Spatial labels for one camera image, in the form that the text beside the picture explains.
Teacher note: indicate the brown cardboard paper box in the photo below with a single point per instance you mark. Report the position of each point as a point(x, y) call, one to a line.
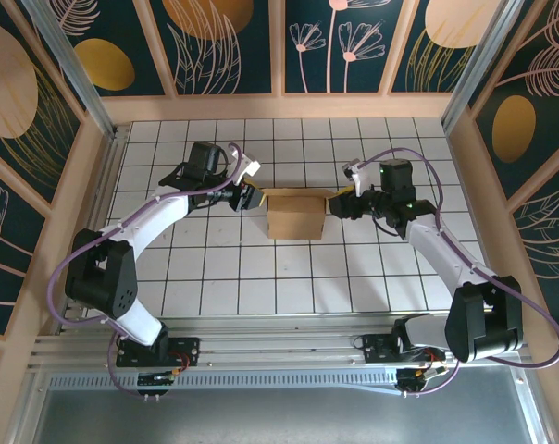
point(293, 217)

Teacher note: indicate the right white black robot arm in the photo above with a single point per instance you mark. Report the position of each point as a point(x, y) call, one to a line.
point(450, 259)

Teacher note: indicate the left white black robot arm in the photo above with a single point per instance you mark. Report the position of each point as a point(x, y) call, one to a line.
point(145, 222)

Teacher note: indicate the grey metal sheet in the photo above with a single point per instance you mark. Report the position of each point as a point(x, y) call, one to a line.
point(279, 416)

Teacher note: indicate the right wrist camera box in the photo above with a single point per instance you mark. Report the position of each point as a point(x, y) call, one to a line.
point(360, 178)

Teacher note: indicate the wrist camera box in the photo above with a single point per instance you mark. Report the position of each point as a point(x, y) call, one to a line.
point(360, 178)
point(247, 164)

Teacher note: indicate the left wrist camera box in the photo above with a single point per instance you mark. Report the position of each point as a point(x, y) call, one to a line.
point(247, 164)

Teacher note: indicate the aluminium side rail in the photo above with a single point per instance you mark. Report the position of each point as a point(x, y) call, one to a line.
point(115, 152)

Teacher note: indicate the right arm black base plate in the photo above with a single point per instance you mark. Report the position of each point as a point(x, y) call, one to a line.
point(374, 347)

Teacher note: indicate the aluminium mounting rail frame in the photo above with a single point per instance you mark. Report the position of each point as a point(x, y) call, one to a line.
point(284, 344)

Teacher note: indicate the aluminium corner post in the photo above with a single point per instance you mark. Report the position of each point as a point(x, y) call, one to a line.
point(76, 74)
point(480, 69)

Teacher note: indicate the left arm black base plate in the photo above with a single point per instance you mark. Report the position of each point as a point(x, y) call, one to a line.
point(189, 344)

